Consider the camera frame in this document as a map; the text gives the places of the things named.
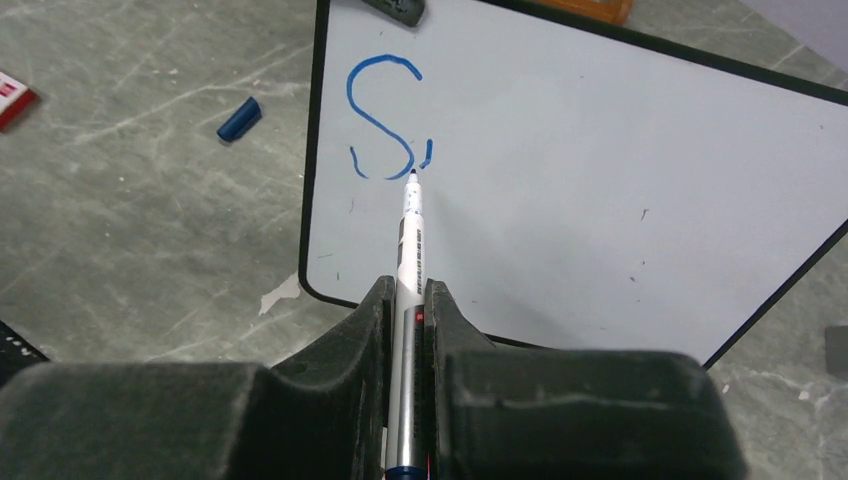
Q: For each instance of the white blue marker pen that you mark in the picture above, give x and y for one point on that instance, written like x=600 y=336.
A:
x=405 y=452

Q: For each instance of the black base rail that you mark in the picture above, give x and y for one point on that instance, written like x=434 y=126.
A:
x=16 y=354

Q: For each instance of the white whiteboard black frame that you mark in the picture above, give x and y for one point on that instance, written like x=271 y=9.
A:
x=585 y=185

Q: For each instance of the red white box on table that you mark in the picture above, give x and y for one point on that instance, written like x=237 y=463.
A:
x=16 y=99

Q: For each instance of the blue marker cap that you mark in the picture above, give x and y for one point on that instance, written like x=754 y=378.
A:
x=241 y=121

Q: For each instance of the orange wooden shelf rack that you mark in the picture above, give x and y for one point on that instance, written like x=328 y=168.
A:
x=615 y=12

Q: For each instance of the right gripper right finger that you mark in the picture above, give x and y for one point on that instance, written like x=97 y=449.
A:
x=537 y=413

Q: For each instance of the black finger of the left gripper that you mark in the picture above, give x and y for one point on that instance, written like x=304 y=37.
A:
x=407 y=12

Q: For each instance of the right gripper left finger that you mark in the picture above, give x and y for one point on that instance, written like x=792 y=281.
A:
x=316 y=415

